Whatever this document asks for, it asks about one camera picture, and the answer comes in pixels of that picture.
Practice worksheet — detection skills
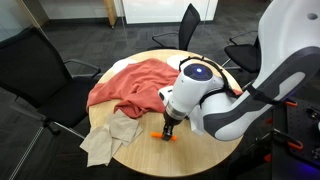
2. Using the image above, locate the red cloth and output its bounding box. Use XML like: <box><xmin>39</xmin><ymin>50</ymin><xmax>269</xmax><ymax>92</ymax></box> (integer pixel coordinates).
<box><xmin>85</xmin><ymin>58</ymin><xmax>244</xmax><ymax>120</ymax></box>

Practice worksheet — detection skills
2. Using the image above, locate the black low office chair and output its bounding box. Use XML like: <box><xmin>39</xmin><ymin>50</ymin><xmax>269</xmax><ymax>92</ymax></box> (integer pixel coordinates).
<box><xmin>221</xmin><ymin>30</ymin><xmax>263</xmax><ymax>74</ymax></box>

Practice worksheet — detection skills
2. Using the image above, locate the orange marker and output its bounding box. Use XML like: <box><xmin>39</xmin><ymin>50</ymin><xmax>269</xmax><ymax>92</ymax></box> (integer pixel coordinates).
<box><xmin>149</xmin><ymin>131</ymin><xmax>178</xmax><ymax>142</ymax></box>

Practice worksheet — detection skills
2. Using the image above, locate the white wall panel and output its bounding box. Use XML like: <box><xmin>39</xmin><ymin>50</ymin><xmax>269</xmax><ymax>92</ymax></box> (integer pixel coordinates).
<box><xmin>122</xmin><ymin>0</ymin><xmax>219</xmax><ymax>25</ymax></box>

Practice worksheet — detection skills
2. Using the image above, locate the black arm strap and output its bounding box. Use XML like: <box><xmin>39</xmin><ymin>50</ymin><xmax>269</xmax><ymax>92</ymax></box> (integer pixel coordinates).
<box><xmin>245</xmin><ymin>84</ymin><xmax>282</xmax><ymax>106</ymax></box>

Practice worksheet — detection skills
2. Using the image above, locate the large mesh office chair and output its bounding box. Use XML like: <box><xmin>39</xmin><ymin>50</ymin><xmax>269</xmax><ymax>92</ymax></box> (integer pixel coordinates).
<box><xmin>0</xmin><ymin>26</ymin><xmax>102</xmax><ymax>180</ymax></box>

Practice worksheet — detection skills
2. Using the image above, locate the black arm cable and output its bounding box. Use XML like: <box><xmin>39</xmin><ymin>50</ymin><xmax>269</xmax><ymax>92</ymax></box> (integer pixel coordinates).
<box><xmin>178</xmin><ymin>55</ymin><xmax>242</xmax><ymax>100</ymax></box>

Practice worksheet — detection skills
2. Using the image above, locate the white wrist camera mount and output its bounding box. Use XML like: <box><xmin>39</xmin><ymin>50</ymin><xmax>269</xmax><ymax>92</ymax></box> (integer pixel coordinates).
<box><xmin>157</xmin><ymin>85</ymin><xmax>175</xmax><ymax>105</ymax></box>

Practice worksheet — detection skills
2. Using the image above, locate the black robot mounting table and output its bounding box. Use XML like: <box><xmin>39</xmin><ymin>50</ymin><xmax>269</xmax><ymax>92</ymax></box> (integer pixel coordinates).
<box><xmin>264</xmin><ymin>96</ymin><xmax>320</xmax><ymax>180</ymax></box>

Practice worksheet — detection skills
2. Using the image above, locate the black high-back office chair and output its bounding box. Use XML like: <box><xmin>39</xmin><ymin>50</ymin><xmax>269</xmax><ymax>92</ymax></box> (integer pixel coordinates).
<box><xmin>146</xmin><ymin>3</ymin><xmax>202</xmax><ymax>52</ymax></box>

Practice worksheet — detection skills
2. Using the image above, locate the orange black bar clamp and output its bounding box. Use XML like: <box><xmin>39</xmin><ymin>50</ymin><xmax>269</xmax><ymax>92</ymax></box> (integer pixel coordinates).
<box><xmin>272</xmin><ymin>128</ymin><xmax>305</xmax><ymax>152</ymax></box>
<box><xmin>284</xmin><ymin>99</ymin><xmax>299</xmax><ymax>108</ymax></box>

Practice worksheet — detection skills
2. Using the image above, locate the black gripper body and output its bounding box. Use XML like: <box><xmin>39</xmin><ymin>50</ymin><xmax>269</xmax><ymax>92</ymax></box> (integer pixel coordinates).
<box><xmin>162</xmin><ymin>111</ymin><xmax>183</xmax><ymax>132</ymax></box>

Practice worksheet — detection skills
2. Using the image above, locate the wooden post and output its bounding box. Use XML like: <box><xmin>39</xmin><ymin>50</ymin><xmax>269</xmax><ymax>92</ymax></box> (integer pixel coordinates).
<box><xmin>103</xmin><ymin>0</ymin><xmax>118</xmax><ymax>28</ymax></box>

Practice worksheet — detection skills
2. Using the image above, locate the beige cloth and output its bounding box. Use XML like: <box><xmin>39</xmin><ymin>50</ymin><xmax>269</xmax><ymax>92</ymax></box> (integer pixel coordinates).
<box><xmin>79</xmin><ymin>109</ymin><xmax>144</xmax><ymax>168</ymax></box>

